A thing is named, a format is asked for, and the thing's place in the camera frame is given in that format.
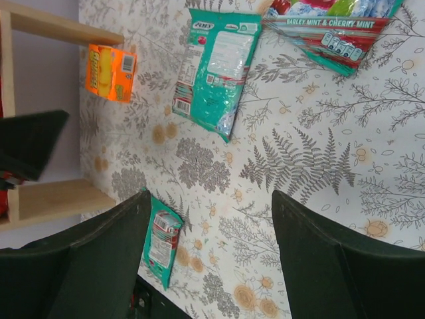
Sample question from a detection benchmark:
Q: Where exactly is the teal fox's bag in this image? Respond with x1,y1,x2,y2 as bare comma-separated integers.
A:
142,195,184,290
172,9,262,142

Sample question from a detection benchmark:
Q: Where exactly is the floral patterned table mat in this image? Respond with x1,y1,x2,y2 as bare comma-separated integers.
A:
79,1,424,318

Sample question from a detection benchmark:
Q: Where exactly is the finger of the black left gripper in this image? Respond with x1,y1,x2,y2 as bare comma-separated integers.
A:
1,110,69,181

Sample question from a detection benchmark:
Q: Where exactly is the red fruit gummy bag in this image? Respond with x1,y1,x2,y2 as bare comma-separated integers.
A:
0,171,14,216

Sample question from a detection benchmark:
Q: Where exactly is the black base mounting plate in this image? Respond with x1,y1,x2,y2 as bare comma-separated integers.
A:
127,276,191,319

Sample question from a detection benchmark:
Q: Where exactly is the teal Fox's bag back side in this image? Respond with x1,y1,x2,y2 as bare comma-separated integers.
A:
172,9,262,142

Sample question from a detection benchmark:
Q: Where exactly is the Fox's mint blossom candy bag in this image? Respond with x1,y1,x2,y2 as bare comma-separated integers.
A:
264,0,402,76

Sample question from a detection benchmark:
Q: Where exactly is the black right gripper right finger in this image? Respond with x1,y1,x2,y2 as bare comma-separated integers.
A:
272,190,424,318

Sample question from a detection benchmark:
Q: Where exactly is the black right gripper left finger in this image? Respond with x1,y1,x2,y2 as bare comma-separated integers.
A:
1,191,151,318

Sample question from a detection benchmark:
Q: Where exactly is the wooden shelf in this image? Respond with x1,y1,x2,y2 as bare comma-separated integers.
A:
1,1,124,231

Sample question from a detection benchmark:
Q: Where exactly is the small orange candy bag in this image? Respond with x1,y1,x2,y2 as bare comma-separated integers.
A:
85,44,137,103

